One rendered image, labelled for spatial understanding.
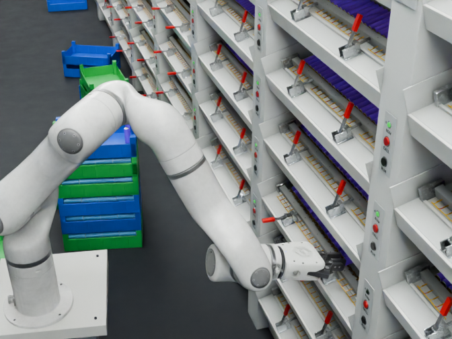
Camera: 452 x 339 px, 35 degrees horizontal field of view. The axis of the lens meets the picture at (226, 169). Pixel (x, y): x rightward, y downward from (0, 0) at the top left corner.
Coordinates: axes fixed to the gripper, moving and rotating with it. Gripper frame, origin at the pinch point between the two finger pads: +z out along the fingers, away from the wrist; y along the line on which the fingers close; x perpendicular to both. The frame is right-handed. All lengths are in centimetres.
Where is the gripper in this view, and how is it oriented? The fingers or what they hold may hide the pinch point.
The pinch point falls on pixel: (334, 261)
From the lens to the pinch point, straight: 171.5
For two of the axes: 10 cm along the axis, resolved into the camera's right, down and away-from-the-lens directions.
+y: -3.2, -4.6, 8.3
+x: -2.1, 8.9, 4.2
